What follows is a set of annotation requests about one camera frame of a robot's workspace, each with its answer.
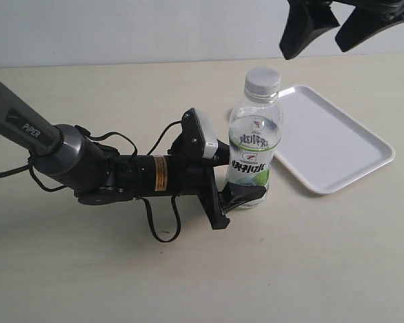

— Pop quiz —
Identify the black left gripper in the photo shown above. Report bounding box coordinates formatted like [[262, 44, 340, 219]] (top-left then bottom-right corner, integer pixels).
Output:
[[164, 134, 269, 231]]

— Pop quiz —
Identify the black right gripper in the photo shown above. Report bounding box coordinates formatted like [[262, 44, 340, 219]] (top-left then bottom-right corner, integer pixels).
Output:
[[279, 0, 404, 60]]

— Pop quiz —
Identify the clear plastic water bottle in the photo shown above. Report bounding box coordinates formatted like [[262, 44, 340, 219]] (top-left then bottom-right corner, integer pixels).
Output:
[[225, 89, 284, 209]]

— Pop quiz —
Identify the white bottle cap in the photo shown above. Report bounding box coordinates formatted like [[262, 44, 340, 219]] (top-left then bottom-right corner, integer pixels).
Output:
[[244, 67, 281, 96]]

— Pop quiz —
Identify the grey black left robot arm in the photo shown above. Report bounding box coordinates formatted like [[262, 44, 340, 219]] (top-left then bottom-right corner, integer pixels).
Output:
[[0, 82, 266, 229]]

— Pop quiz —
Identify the white plastic tray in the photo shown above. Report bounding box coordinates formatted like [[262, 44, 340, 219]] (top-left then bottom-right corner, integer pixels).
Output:
[[275, 85, 395, 195]]

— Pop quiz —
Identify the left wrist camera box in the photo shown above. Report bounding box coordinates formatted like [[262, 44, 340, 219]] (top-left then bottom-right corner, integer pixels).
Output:
[[181, 108, 219, 159]]

